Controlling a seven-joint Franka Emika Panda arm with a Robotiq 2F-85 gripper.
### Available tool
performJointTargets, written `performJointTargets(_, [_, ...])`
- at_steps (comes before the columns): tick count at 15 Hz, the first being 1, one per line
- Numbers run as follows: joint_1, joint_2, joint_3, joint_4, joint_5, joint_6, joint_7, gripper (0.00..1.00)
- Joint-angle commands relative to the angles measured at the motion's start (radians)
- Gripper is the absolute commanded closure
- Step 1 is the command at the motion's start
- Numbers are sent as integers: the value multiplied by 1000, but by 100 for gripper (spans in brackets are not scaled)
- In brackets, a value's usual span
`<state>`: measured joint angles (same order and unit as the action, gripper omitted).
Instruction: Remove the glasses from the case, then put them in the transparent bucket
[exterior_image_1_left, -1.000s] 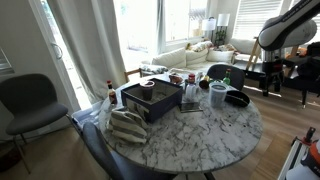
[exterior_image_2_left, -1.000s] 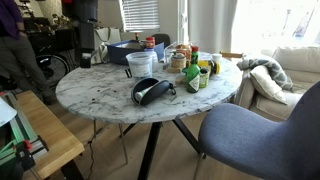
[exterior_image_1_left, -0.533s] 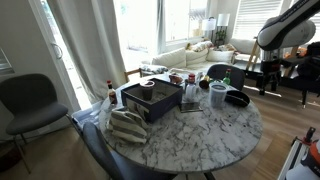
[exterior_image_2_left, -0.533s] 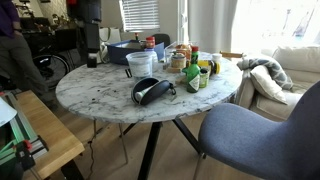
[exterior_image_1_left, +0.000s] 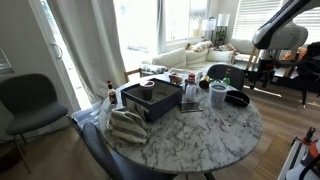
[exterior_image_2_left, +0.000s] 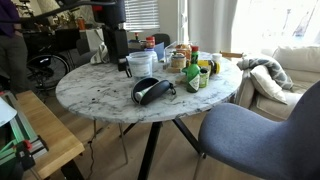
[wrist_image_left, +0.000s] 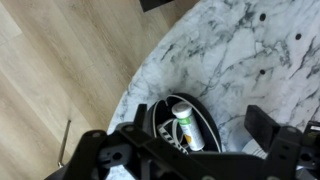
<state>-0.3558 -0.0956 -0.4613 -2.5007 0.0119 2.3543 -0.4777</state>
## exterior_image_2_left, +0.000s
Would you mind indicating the clear plastic bin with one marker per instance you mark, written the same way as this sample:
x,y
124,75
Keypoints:
x,y
169,50

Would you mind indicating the small green jar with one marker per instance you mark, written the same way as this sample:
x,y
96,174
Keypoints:
x,y
203,78

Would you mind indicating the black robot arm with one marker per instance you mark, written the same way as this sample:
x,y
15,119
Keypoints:
x,y
110,13

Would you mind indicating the orange jar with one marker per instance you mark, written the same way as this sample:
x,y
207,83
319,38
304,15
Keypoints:
x,y
81,23

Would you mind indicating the bicycle wheel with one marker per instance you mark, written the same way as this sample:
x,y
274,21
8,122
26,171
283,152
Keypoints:
x,y
49,55

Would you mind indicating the red lid peanut butter jar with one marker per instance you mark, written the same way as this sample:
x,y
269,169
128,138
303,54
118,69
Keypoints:
x,y
150,42

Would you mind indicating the cream cushion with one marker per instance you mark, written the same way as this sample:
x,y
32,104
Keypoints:
x,y
266,83

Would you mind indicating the grey patterned blanket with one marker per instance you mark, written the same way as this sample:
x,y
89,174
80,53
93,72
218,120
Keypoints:
x,y
277,71

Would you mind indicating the transparent plastic bucket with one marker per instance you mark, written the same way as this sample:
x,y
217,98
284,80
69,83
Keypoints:
x,y
140,66

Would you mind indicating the person in purple top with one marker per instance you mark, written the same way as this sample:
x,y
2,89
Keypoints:
x,y
11,56

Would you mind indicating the white paper sheet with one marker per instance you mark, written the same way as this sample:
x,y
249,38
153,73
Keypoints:
x,y
5,113

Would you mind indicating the white window blind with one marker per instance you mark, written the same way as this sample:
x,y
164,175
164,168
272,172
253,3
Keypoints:
x,y
141,15

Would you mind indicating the orange food package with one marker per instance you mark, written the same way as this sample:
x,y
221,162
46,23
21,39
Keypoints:
x,y
184,50

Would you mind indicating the black metal table base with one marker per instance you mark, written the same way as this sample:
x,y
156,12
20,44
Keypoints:
x,y
150,150

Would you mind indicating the wooden chair back rail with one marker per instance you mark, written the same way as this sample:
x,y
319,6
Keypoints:
x,y
231,54

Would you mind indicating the white tote bag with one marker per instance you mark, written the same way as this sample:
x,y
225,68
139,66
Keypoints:
x,y
95,36

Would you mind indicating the wooden bench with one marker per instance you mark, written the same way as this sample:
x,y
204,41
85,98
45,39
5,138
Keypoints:
x,y
50,130

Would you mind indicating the black oval glasses case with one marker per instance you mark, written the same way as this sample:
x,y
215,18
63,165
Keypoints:
x,y
156,93

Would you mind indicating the light grey curtain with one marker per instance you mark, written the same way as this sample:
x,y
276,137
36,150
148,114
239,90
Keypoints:
x,y
210,23

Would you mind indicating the red cap sauce bottle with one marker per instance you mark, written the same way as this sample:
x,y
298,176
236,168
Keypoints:
x,y
195,51

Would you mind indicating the striped cloth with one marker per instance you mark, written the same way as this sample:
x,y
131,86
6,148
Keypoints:
x,y
98,55

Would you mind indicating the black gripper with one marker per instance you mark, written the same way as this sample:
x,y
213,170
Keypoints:
x,y
115,45

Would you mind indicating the green lime juice bottle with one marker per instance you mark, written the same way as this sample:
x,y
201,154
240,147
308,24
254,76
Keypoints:
x,y
193,78

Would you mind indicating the green grey clamp tool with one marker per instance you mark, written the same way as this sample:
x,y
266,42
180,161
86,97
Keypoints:
x,y
20,136

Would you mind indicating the dark chair back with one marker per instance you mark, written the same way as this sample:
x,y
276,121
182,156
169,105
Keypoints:
x,y
161,39

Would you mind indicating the beige sofa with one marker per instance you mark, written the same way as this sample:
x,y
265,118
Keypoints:
x,y
300,60

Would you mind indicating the blue fabric chair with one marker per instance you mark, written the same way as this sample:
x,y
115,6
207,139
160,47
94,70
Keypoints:
x,y
250,140

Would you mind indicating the white frame glasses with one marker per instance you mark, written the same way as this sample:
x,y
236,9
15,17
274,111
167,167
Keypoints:
x,y
144,92

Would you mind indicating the black desk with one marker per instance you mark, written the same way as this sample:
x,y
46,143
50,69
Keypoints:
x,y
66,38

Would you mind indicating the glass jar wooden lid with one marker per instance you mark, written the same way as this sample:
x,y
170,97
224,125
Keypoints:
x,y
178,61

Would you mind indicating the potted green plant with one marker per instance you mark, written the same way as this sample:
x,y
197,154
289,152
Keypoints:
x,y
68,20

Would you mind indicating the navy blue cardboard box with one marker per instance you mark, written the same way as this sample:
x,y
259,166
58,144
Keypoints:
x,y
159,50

